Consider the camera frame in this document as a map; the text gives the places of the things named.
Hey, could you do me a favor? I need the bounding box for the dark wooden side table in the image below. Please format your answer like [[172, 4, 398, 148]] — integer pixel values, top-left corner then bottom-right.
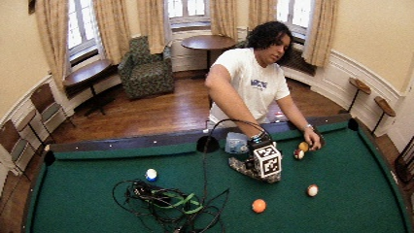
[[63, 59, 116, 117]]

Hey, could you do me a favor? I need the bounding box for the blue and white billiard ball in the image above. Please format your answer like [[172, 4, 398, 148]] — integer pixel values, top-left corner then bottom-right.
[[145, 168, 160, 183]]

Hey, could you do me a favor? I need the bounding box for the black glove cable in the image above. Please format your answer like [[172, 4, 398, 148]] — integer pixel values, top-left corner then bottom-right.
[[201, 118, 274, 208]]

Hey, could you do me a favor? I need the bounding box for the small wall-side wooden table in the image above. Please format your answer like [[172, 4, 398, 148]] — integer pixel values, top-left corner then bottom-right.
[[371, 95, 397, 136], [346, 77, 373, 115]]

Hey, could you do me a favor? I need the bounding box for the tangle of black cables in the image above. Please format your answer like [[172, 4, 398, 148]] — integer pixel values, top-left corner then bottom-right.
[[112, 179, 232, 233]]

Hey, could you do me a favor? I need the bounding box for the pool table rail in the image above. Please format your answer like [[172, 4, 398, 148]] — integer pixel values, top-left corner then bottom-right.
[[43, 113, 361, 167]]

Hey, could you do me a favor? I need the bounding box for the dark radiator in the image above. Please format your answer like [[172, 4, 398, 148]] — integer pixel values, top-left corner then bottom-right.
[[278, 47, 317, 77]]

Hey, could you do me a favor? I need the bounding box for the window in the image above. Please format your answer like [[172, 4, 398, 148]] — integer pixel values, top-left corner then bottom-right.
[[165, 0, 212, 30], [276, 0, 313, 38], [67, 0, 101, 62]]

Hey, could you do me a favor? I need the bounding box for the green patterned armchair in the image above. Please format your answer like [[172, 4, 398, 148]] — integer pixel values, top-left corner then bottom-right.
[[116, 35, 176, 100]]

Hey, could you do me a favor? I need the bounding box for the small red and white item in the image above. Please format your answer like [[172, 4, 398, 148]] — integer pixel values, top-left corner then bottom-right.
[[272, 111, 290, 123]]

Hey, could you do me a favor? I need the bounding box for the beige curtain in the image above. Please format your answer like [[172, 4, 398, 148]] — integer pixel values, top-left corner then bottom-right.
[[301, 0, 341, 68], [248, 0, 278, 30], [35, 0, 72, 91], [209, 0, 240, 41], [92, 0, 133, 66], [136, 0, 166, 55]]

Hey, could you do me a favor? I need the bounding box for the round wooden table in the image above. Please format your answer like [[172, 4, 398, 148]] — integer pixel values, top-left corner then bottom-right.
[[180, 34, 238, 81]]

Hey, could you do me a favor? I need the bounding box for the pale blue plastic packet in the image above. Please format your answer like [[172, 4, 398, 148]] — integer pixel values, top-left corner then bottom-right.
[[224, 131, 250, 155]]

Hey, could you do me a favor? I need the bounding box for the green strap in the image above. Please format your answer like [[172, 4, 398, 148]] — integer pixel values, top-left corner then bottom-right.
[[150, 190, 205, 216]]

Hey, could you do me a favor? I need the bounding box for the orange billiard ball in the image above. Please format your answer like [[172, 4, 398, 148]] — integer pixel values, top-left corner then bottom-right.
[[252, 198, 268, 215]]

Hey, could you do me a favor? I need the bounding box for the red and white billiard ball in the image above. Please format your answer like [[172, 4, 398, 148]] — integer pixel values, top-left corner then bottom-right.
[[305, 183, 319, 198]]

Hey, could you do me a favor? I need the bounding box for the the person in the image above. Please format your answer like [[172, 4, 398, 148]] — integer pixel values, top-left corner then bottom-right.
[[204, 20, 327, 152]]

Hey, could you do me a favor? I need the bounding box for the wooden chair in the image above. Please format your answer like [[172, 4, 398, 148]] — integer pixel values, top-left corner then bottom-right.
[[0, 119, 36, 183], [28, 82, 76, 145]]

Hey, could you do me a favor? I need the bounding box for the white cube with black markers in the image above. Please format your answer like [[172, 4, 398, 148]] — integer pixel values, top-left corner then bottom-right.
[[252, 144, 284, 180]]

